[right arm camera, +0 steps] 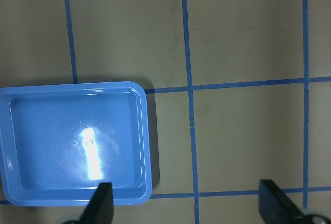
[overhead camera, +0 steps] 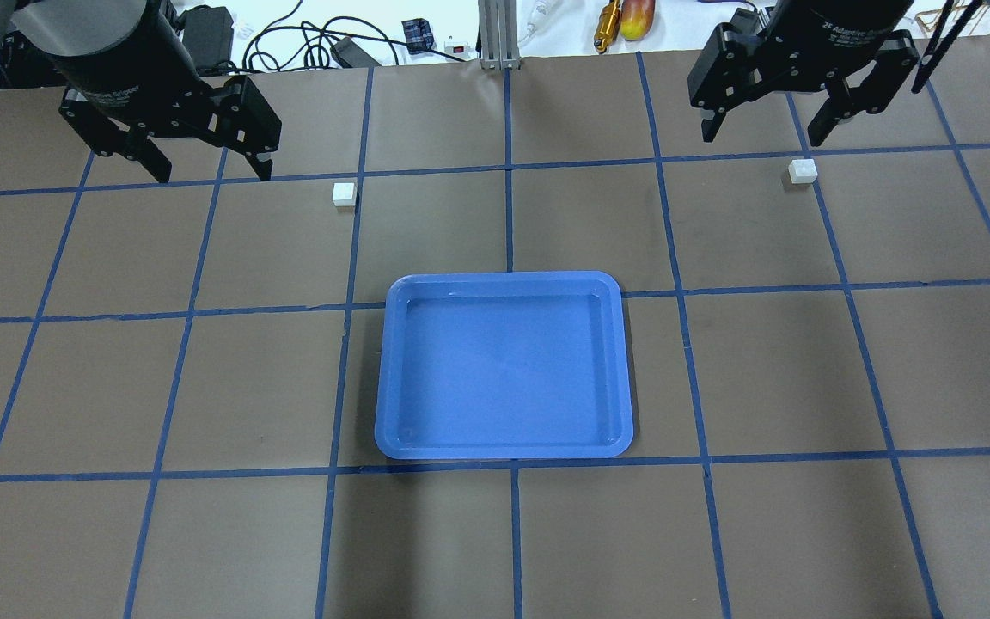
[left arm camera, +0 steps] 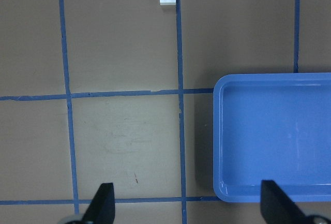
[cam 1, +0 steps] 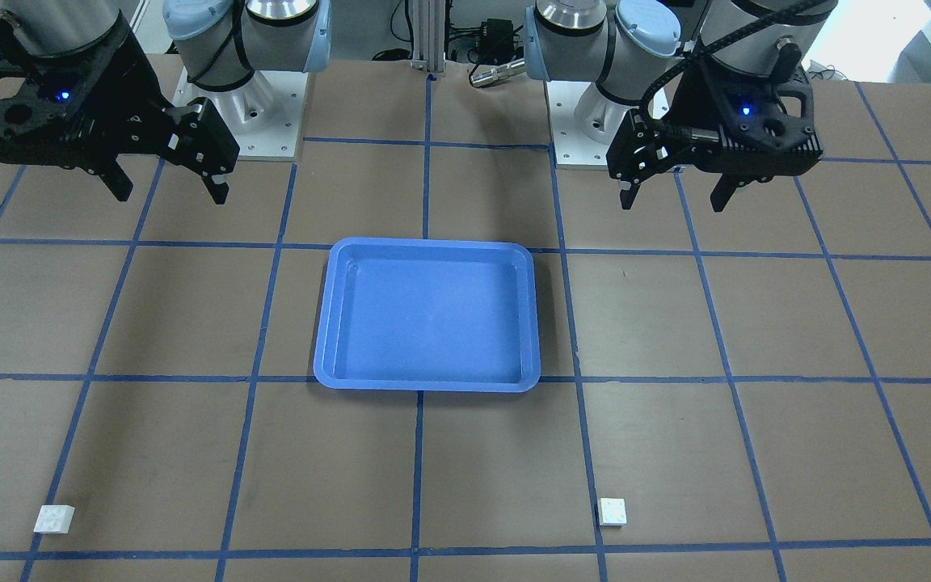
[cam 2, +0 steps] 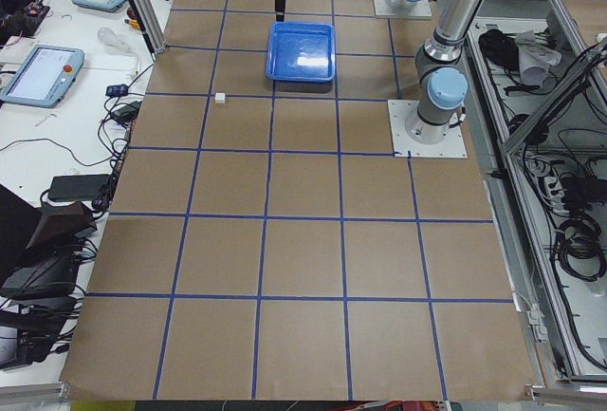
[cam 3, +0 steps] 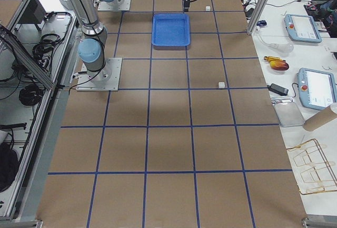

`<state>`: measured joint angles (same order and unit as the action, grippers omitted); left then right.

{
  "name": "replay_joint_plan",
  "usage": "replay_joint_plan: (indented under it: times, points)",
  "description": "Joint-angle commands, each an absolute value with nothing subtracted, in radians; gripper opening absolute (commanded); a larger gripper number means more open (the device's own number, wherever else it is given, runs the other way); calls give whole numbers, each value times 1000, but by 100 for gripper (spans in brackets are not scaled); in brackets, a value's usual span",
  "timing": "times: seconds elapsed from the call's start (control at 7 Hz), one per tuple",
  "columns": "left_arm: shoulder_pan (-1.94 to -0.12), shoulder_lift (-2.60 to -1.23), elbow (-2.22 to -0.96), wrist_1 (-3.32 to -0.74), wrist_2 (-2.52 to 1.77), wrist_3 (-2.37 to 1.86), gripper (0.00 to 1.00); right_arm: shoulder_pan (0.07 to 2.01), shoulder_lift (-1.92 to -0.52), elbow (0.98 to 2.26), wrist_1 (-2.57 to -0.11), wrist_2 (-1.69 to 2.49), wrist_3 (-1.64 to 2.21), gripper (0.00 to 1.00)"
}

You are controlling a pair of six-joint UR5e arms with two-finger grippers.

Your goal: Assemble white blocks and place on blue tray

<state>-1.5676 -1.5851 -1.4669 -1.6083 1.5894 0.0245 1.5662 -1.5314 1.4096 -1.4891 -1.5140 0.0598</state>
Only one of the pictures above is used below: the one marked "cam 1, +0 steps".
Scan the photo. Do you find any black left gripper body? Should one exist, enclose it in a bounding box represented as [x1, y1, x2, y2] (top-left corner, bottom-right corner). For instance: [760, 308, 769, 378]
[607, 61, 824, 182]

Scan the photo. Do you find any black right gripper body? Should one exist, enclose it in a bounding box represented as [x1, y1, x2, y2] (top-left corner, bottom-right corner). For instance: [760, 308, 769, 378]
[0, 12, 239, 180]

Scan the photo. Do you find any white block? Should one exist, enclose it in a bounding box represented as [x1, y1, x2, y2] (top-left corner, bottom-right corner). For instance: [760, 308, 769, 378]
[597, 497, 628, 527]
[32, 504, 75, 535]

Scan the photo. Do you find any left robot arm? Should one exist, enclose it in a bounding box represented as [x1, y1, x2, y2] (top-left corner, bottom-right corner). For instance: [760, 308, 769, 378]
[524, 1, 837, 213]

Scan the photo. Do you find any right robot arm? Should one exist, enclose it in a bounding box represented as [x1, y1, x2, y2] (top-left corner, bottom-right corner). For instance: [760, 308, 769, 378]
[0, 1, 331, 204]

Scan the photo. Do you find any blue plastic tray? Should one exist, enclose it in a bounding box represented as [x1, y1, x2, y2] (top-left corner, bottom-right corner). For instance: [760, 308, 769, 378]
[313, 237, 541, 394]

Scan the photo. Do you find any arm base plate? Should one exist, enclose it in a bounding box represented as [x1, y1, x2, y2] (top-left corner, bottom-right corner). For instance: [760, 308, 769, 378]
[173, 70, 310, 162]
[546, 81, 630, 172]

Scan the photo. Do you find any aluminium frame post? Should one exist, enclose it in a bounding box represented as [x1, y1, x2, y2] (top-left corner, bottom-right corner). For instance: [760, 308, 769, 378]
[406, 1, 448, 77]

